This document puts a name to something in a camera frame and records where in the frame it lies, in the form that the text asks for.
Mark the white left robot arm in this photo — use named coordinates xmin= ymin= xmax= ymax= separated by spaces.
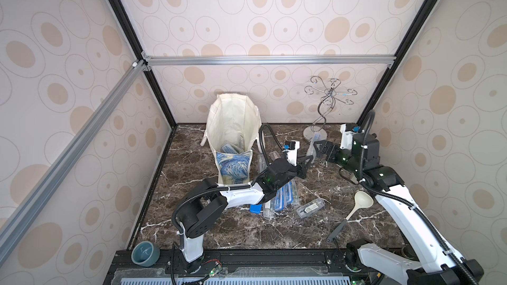
xmin=171 ymin=156 xmax=313 ymax=263

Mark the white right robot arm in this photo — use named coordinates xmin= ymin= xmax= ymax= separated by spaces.
xmin=314 ymin=133 xmax=484 ymax=284

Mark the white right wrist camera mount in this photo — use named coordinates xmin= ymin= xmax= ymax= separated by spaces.
xmin=340 ymin=123 xmax=360 ymax=150

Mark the Starry Night canvas tote bag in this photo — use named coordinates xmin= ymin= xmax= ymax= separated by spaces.
xmin=201 ymin=93 xmax=261 ymax=185

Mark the aluminium frame rail back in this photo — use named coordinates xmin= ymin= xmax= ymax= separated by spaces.
xmin=145 ymin=54 xmax=396 ymax=67

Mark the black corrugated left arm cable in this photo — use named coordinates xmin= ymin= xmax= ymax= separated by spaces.
xmin=172 ymin=123 xmax=286 ymax=230

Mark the clear case blue compass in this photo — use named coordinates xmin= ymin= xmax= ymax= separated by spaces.
xmin=283 ymin=181 xmax=294 ymax=205
xmin=273 ymin=187 xmax=285 ymax=212

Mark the grey green bowl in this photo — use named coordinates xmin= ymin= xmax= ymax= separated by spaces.
xmin=131 ymin=241 xmax=161 ymax=267

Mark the chrome jewelry stand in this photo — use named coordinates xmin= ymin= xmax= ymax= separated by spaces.
xmin=303 ymin=75 xmax=358 ymax=142

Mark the clear case with barcode label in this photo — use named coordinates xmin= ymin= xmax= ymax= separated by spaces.
xmin=297 ymin=198 xmax=325 ymax=219

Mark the white spatula black handle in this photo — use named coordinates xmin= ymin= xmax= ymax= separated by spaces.
xmin=326 ymin=191 xmax=374 ymax=243

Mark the aluminium frame rail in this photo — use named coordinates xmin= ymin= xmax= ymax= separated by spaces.
xmin=145 ymin=54 xmax=396 ymax=67
xmin=1 ymin=59 xmax=147 ymax=264

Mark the black corner frame post left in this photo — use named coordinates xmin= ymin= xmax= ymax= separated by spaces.
xmin=108 ymin=0 xmax=178 ymax=129

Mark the aluminium frame rail left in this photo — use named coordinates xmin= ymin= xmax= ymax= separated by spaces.
xmin=1 ymin=59 xmax=147 ymax=264

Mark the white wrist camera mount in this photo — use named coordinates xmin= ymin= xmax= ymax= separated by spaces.
xmin=340 ymin=123 xmax=360 ymax=150
xmin=284 ymin=141 xmax=300 ymax=166

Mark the black corner frame post right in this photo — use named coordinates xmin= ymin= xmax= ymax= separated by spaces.
xmin=357 ymin=0 xmax=439 ymax=124

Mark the clear case blue compass front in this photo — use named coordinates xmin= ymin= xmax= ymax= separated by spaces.
xmin=273 ymin=187 xmax=285 ymax=212

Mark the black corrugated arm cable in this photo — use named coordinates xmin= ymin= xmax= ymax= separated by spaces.
xmin=358 ymin=110 xmax=476 ymax=285
xmin=172 ymin=123 xmax=286 ymax=230

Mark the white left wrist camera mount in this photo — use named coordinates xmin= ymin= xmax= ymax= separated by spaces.
xmin=284 ymin=141 xmax=300 ymax=166

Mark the black corner frame post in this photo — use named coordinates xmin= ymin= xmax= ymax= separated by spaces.
xmin=108 ymin=0 xmax=178 ymax=129
xmin=357 ymin=0 xmax=439 ymax=124

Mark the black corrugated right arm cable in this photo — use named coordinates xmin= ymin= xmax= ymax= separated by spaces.
xmin=358 ymin=110 xmax=476 ymax=285

